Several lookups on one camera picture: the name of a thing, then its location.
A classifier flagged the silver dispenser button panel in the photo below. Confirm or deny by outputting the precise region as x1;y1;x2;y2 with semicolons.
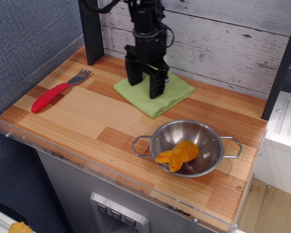
90;192;150;233

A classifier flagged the grey toy fridge cabinet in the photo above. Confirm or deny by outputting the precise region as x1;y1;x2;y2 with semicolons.
38;151;211;233

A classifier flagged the right black frame post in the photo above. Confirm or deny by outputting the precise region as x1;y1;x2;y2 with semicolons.
261;35;291;120

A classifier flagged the orange plush fish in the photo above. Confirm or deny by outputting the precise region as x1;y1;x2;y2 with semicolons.
155;141;199;173

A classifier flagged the red handled fork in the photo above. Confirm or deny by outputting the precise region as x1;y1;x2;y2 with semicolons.
31;68;92;113

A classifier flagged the left black frame post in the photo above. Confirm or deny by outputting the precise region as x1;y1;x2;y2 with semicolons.
78;0;104;66

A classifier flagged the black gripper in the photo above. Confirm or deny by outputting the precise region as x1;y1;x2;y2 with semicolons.
125;33;169;99

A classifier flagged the white ribbed appliance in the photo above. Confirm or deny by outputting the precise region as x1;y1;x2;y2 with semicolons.
253;91;291;194

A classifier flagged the black frame post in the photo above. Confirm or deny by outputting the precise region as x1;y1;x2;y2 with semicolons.
261;35;291;120
78;0;104;66

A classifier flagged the green towel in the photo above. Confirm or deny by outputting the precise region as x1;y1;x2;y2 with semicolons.
113;72;195;118

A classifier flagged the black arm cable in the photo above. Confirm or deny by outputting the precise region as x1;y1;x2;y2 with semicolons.
83;0;127;14

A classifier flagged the clear acrylic table guard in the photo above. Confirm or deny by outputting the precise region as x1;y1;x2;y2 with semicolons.
0;38;267;231

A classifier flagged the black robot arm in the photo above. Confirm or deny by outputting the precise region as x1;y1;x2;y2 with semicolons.
125;0;170;99

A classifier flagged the steel colander with handles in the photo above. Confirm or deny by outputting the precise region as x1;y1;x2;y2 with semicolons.
131;119;243;178

